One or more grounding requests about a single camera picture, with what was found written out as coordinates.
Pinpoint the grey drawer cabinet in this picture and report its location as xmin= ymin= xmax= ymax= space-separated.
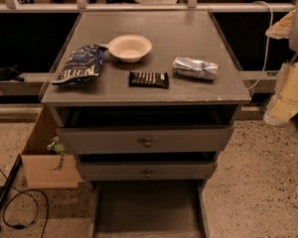
xmin=39 ymin=9 xmax=252 ymax=183

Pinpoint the silver foil snack pack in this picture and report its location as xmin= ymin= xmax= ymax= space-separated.
xmin=173 ymin=57 xmax=219 ymax=81

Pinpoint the grey middle drawer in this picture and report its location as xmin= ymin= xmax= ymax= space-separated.
xmin=76 ymin=161 xmax=218 ymax=181

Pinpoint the black floor bar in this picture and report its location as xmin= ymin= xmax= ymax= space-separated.
xmin=0 ymin=155 xmax=21 ymax=232

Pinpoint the black floor cable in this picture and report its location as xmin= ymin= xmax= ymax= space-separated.
xmin=0 ymin=155 xmax=50 ymax=238

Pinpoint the cardboard box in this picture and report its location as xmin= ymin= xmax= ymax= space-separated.
xmin=21 ymin=108 xmax=80 ymax=188

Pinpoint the grey top drawer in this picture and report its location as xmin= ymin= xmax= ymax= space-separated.
xmin=57 ymin=127 xmax=233 ymax=154

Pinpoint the white hanging cable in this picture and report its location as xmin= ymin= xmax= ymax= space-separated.
xmin=245 ymin=0 xmax=274 ymax=91

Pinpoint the grey drawer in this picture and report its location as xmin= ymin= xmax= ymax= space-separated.
xmin=57 ymin=127 xmax=233 ymax=154
xmin=88 ymin=180 xmax=210 ymax=238
xmin=76 ymin=161 xmax=218 ymax=181

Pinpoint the black cloth on ledge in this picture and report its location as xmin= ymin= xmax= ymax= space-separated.
xmin=0 ymin=65 xmax=25 ymax=81

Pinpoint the white paper bowl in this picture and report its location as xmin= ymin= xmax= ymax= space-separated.
xmin=108 ymin=35 xmax=152 ymax=62

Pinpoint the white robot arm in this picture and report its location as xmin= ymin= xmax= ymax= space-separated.
xmin=263 ymin=0 xmax=298 ymax=125

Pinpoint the dark chocolate rxbar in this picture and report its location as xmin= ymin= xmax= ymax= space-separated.
xmin=129 ymin=71 xmax=169 ymax=89

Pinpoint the green bottle in box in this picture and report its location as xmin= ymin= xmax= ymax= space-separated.
xmin=47 ymin=136 xmax=67 ymax=155

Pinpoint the blue kettle chips bag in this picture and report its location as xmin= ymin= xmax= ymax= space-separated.
xmin=51 ymin=45 xmax=108 ymax=85

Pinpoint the grey bottom drawer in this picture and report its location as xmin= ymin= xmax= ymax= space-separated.
xmin=88 ymin=180 xmax=210 ymax=238

